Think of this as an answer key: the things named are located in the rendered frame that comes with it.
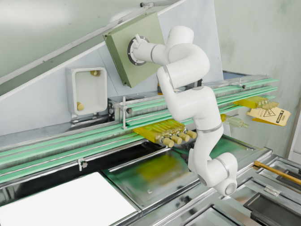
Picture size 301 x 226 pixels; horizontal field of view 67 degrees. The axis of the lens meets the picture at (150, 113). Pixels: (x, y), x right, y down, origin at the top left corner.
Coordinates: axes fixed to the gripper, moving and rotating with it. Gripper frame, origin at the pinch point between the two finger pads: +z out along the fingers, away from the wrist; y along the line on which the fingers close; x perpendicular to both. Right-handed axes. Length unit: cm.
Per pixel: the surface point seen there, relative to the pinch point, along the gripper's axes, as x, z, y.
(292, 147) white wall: -536, 258, -222
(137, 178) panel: 20.7, 5.9, -12.7
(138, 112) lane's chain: 8.8, 36.1, 7.7
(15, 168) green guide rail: 69, 17, -3
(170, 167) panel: 1.8, 8.5, -12.7
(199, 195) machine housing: 1.4, -14.6, -12.9
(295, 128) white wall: -534, 262, -167
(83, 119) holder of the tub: 39, 39, 6
